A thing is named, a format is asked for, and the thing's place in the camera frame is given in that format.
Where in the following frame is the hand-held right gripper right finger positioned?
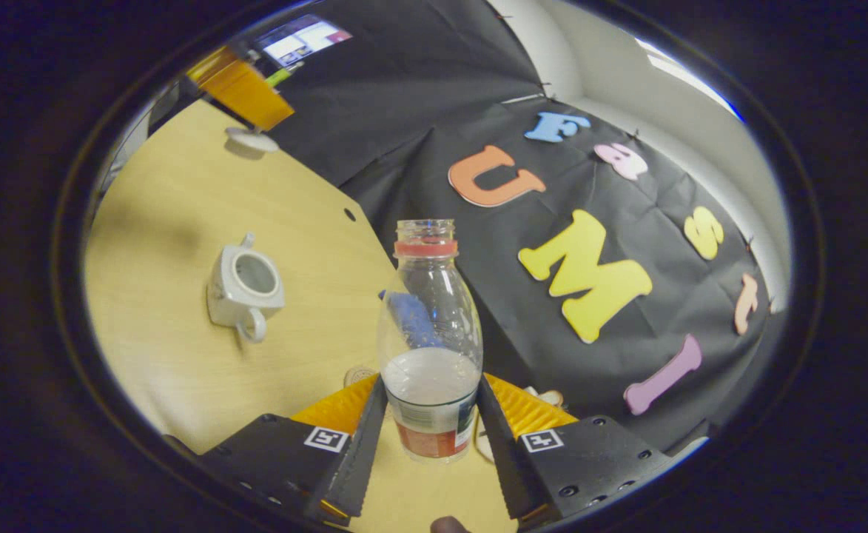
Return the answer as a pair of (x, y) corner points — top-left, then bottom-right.
(476, 374), (676, 529)

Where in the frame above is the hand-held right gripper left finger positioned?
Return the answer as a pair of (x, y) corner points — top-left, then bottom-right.
(195, 374), (390, 528)

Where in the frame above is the white teacup lid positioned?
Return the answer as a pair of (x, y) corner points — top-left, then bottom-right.
(225, 126), (280, 154)

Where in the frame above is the clear plastic water bottle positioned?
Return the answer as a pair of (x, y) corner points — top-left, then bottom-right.
(377, 219), (484, 466)

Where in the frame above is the white ceramic teacup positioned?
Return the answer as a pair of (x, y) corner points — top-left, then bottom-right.
(206, 232), (286, 344)

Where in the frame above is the computer monitor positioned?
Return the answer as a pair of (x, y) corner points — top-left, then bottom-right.
(255, 13), (353, 69)

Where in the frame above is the blue towel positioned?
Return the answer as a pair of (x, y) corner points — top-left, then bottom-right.
(378, 290), (442, 349)

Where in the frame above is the black backdrop cloth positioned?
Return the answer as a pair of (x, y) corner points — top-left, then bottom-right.
(263, 0), (786, 452)

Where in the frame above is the ceiling light panel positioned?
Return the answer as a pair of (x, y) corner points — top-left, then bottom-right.
(637, 38), (744, 121)

